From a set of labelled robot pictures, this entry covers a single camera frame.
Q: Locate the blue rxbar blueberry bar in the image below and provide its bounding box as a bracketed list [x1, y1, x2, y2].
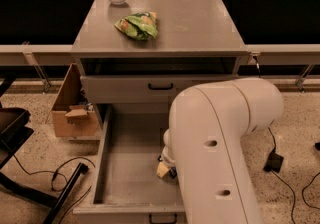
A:
[158, 156, 177, 178]

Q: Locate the black chair base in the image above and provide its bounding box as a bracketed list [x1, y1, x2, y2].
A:
[0, 81, 97, 224]

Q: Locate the black floor cable left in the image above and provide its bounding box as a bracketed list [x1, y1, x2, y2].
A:
[12, 153, 96, 224]

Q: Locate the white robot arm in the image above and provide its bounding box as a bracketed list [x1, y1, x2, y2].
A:
[162, 78, 283, 224]

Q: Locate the open grey middle drawer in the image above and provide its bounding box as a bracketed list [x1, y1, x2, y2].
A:
[73, 105, 187, 224]

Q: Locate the green chip bag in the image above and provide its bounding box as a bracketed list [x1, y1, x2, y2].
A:
[114, 12, 158, 41]

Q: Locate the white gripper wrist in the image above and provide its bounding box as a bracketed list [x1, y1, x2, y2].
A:
[156, 130, 175, 178]

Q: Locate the closed grey top drawer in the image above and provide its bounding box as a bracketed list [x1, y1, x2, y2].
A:
[80, 75, 236, 104]

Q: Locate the grey drawer cabinet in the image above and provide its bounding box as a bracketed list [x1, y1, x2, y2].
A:
[71, 0, 247, 119]

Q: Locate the black cable right floor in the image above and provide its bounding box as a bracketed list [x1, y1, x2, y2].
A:
[301, 171, 320, 211]

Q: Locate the black power adapter with cable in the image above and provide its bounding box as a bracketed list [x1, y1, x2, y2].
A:
[253, 56, 296, 224]

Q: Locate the cardboard box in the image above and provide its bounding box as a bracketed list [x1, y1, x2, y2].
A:
[51, 64, 99, 137]

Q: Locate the black wheeled stand leg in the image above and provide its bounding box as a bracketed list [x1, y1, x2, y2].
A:
[314, 142, 320, 151]

